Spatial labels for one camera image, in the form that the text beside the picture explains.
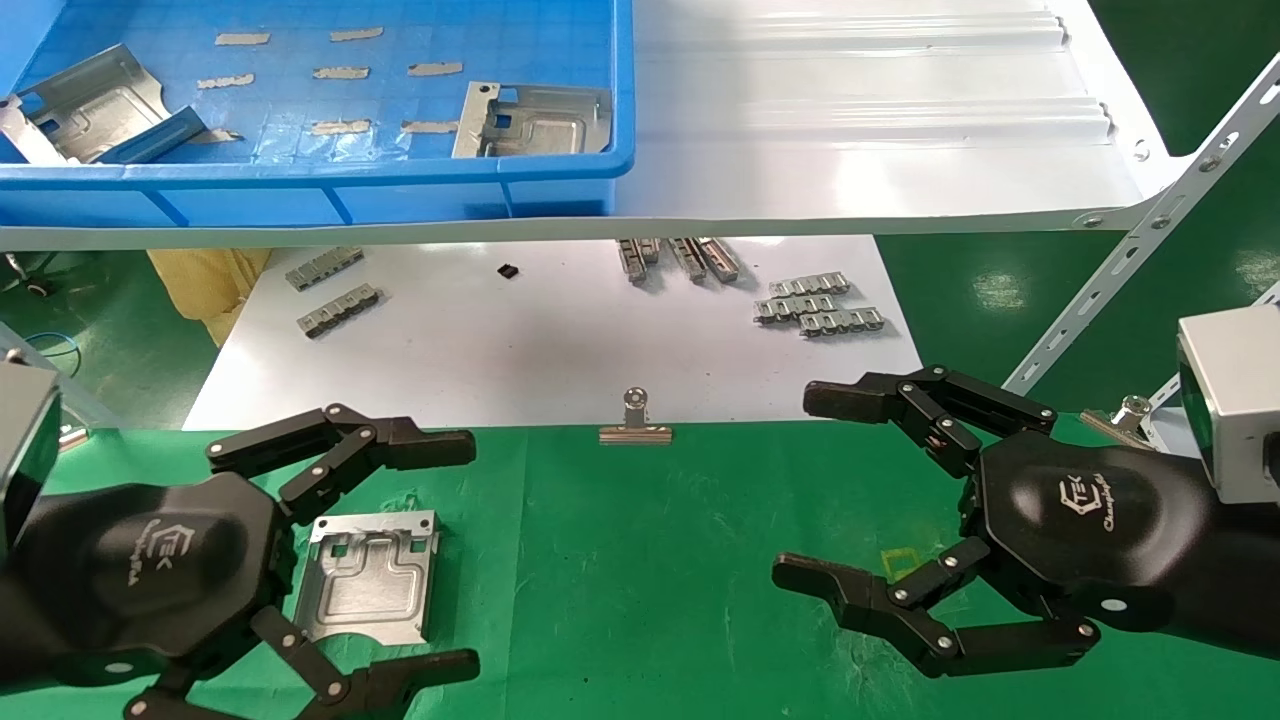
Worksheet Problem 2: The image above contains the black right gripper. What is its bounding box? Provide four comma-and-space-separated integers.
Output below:
771, 364, 1217, 680

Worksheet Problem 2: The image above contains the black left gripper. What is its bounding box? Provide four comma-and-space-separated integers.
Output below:
0, 402, 482, 720

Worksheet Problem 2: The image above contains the stamped sheet metal bracket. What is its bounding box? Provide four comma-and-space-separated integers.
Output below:
450, 81, 614, 159
0, 43, 209, 166
292, 509, 442, 645

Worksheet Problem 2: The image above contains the white board sheet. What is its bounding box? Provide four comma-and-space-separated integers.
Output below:
183, 235, 923, 431

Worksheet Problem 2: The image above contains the green table mat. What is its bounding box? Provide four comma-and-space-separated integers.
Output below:
0, 415, 1280, 720

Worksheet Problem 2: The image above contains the yellow plastic bag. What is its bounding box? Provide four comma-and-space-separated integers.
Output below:
147, 248, 273, 349

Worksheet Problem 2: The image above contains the white metal shelf panel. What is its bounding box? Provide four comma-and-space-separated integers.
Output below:
0, 0, 1193, 251

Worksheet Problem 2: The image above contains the white perforated angle bar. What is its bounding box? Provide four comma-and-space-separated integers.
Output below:
1003, 50, 1280, 396

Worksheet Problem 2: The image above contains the blue plastic bin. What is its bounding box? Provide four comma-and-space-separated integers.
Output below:
0, 0, 638, 229

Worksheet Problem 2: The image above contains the black caster wheel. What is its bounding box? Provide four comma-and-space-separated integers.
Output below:
0, 252, 56, 299

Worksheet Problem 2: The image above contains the silver chain link strip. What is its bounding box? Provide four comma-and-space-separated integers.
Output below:
753, 294, 836, 326
797, 307, 886, 339
768, 272, 852, 299

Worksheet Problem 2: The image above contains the grey metal rail strip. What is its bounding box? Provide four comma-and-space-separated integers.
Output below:
286, 246, 365, 292
297, 285, 382, 340

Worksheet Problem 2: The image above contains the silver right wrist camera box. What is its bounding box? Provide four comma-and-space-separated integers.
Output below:
1176, 305, 1280, 506

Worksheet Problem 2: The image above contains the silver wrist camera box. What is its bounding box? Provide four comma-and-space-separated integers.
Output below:
1176, 305, 1280, 506
0, 348, 63, 556

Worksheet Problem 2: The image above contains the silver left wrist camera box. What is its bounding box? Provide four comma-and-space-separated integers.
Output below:
0, 348, 63, 556

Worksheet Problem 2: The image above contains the blue cable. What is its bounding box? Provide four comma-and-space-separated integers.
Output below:
20, 330, 83, 377

